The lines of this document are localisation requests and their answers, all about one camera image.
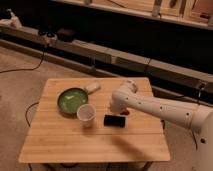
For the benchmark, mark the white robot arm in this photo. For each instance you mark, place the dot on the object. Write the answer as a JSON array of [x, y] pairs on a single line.
[[192, 116]]

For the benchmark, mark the black eraser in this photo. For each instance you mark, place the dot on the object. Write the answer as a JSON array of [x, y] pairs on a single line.
[[113, 120]]

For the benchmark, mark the white sponge block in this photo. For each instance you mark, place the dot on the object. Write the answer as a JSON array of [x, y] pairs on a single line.
[[93, 87]]

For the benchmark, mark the brown sausage toy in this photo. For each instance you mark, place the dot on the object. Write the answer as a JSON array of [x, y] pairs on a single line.
[[126, 112]]

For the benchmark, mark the white paper cup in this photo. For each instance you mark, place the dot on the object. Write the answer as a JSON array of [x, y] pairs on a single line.
[[86, 114]]

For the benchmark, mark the green plate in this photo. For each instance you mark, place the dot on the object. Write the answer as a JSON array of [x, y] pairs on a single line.
[[71, 99]]

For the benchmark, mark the black box on ledge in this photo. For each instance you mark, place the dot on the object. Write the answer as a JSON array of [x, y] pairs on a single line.
[[65, 35]]

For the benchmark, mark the white object on ledge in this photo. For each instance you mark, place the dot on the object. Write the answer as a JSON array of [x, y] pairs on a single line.
[[13, 21]]

